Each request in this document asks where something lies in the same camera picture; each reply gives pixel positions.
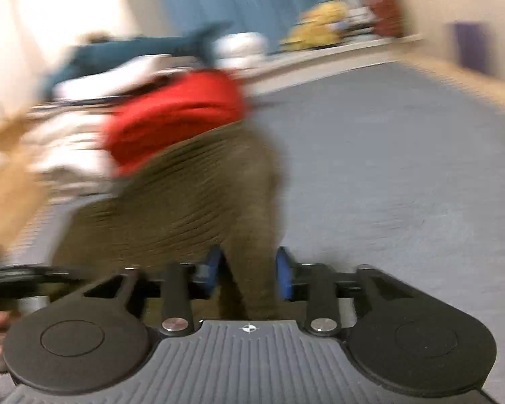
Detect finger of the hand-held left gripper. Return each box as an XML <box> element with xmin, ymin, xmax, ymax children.
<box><xmin>25</xmin><ymin>264</ymin><xmax>87</xmax><ymax>294</ymax></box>

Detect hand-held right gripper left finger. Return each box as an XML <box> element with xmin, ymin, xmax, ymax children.
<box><xmin>83</xmin><ymin>246</ymin><xmax>225</xmax><ymax>337</ymax></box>

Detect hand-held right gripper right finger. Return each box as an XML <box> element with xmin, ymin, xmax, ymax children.
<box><xmin>276</xmin><ymin>246</ymin><xmax>410</xmax><ymax>338</ymax></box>

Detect olive corduroy pants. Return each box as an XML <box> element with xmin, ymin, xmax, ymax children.
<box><xmin>52</xmin><ymin>127</ymin><xmax>288</xmax><ymax>321</ymax></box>

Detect white folded blanket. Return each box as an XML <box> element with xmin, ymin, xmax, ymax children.
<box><xmin>0</xmin><ymin>103</ymin><xmax>115</xmax><ymax>203</ymax></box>

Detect grey quilted mattress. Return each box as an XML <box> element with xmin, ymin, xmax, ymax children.
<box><xmin>8</xmin><ymin>61</ymin><xmax>505</xmax><ymax>404</ymax></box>

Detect red folded quilt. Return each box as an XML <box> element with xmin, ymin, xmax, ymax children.
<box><xmin>100</xmin><ymin>68</ymin><xmax>250</xmax><ymax>178</ymax></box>

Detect white pillow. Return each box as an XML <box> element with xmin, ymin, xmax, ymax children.
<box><xmin>53</xmin><ymin>55</ymin><xmax>194</xmax><ymax>97</ymax></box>

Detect white round plush toy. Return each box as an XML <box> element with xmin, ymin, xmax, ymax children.
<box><xmin>214</xmin><ymin>31</ymin><xmax>269</xmax><ymax>71</ymax></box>

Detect white window sill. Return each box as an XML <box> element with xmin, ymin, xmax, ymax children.
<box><xmin>236</xmin><ymin>34</ymin><xmax>426</xmax><ymax>93</ymax></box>

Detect blue shark plush toy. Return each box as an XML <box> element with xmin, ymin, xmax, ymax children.
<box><xmin>45</xmin><ymin>20</ymin><xmax>233</xmax><ymax>94</ymax></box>

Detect yellow orange plush toy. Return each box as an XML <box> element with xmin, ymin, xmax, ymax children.
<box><xmin>281</xmin><ymin>16</ymin><xmax>334</xmax><ymax>50</ymax></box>

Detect yellow round-headed plush toy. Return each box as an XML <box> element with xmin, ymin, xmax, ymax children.
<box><xmin>315</xmin><ymin>0</ymin><xmax>351</xmax><ymax>31</ymax></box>

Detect blue curtain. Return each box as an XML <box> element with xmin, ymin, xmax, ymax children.
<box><xmin>148</xmin><ymin>0</ymin><xmax>372</xmax><ymax>52</ymax></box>

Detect dark red cushion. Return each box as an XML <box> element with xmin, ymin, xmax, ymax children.
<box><xmin>363</xmin><ymin>0</ymin><xmax>405</xmax><ymax>39</ymax></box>

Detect purple paper bag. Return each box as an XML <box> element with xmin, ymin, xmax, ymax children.
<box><xmin>451</xmin><ymin>21</ymin><xmax>490</xmax><ymax>75</ymax></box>

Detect wooden bed frame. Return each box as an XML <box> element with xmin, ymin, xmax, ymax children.
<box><xmin>398</xmin><ymin>57</ymin><xmax>505</xmax><ymax>126</ymax></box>

